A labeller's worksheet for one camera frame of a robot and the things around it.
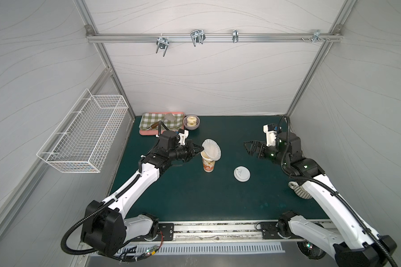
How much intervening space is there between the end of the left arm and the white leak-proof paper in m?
0.09

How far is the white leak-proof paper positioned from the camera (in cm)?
79

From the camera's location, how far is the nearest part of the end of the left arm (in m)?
0.60
